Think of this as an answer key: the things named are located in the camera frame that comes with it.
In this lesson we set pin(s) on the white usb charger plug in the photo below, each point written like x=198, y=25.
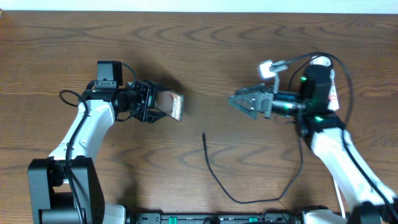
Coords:
x=321, y=60

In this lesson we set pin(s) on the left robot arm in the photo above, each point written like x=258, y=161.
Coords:
x=64, y=187

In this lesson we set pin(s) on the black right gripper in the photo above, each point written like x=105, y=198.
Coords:
x=243, y=96

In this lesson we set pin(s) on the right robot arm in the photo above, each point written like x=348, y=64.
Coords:
x=325, y=134

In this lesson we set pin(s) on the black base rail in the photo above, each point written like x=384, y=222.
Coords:
x=270, y=217

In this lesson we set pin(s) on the white power strip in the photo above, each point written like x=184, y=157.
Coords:
x=333, y=97

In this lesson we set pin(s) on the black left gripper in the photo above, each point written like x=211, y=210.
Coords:
x=150, y=88

